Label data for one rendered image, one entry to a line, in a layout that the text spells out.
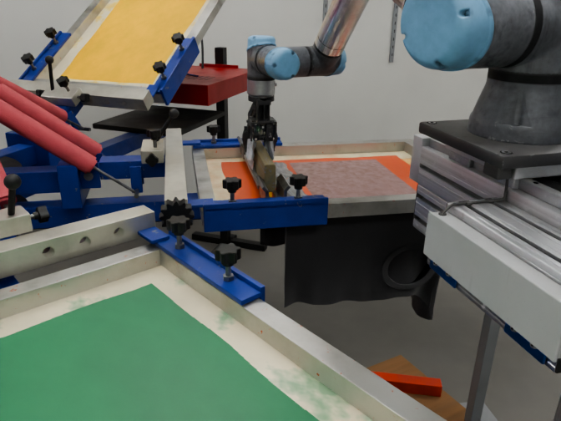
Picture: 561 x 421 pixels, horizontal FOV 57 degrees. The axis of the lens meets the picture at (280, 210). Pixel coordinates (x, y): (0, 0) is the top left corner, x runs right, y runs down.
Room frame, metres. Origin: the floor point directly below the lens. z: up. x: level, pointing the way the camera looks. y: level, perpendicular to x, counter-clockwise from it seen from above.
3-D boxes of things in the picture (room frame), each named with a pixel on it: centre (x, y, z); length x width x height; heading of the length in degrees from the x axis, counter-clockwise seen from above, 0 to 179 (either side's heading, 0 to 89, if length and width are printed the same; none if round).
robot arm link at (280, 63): (1.33, 0.00, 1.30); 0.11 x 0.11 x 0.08; 25
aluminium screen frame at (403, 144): (1.48, -0.14, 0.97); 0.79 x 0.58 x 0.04; 102
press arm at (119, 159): (1.36, 0.41, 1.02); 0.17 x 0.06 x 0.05; 102
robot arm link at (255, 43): (1.41, 0.06, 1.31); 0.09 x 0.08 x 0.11; 25
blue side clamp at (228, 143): (1.70, 0.15, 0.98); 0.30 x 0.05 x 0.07; 102
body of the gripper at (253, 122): (1.41, 0.06, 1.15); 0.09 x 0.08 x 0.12; 12
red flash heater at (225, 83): (2.61, 0.44, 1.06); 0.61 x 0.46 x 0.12; 162
